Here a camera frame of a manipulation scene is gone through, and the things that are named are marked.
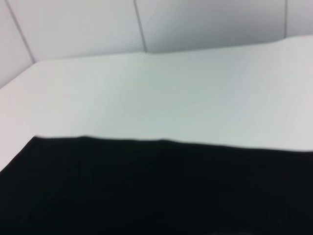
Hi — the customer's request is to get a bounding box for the black shirt with FREE print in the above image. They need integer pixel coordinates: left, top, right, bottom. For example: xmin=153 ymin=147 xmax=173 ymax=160
xmin=0 ymin=135 xmax=313 ymax=235

